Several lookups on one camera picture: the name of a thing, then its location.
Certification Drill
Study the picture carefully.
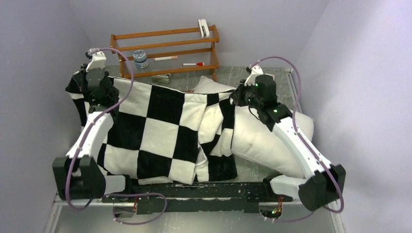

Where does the black white checkered pillowcase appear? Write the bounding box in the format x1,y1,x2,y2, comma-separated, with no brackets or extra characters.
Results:
65,73,239,186

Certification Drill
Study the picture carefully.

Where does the white pillow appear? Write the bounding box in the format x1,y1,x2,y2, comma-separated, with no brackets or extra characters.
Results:
193,76,314,178

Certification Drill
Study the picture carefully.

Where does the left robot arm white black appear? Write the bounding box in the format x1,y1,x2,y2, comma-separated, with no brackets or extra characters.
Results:
52,67,126,200

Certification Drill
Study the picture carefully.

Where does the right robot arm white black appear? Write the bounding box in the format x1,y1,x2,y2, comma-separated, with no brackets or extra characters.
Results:
230,74,346,213

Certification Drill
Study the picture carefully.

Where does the white marker red cap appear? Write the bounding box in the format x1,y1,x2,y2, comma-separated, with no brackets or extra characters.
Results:
182,62,205,67

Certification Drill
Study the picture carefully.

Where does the green white stapler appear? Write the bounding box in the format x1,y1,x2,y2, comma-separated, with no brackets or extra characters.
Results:
152,73,171,84

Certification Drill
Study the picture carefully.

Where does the wooden shelf rack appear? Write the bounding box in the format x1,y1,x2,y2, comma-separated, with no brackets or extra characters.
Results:
110,25,220,81

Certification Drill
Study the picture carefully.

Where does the white marker pink cap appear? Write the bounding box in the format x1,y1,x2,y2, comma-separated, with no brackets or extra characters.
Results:
154,55,178,61

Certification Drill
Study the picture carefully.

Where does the blue white round jar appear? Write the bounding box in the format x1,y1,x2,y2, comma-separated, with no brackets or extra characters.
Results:
133,50,149,69

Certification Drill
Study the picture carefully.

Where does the white clip on rack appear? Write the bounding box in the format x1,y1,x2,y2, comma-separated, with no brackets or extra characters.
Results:
198,19,210,38

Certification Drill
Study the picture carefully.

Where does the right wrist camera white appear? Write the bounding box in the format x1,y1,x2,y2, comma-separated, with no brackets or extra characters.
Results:
244,65,264,86

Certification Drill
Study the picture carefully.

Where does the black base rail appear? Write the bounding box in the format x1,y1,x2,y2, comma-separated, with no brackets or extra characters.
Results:
102,182,292,215

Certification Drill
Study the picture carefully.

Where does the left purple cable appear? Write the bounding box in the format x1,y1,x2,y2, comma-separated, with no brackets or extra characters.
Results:
64,47,135,212

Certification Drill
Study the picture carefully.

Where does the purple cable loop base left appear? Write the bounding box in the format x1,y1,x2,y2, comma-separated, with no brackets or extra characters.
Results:
112,192,168,226

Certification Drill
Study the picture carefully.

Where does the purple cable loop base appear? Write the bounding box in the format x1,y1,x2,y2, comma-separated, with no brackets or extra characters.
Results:
112,192,168,226
259,206,314,223

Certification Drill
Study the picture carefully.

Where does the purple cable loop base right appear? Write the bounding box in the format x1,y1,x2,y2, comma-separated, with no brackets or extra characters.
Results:
259,206,314,223

